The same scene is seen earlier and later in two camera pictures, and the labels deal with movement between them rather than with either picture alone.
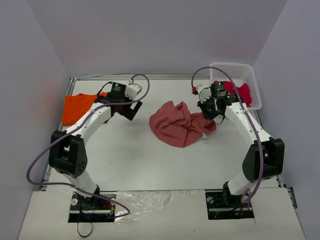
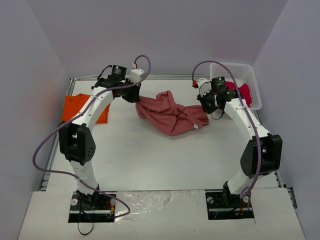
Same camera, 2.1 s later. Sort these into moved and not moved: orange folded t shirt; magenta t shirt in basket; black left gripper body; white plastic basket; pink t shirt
Moved: pink t shirt; black left gripper body
Not moved: orange folded t shirt; white plastic basket; magenta t shirt in basket
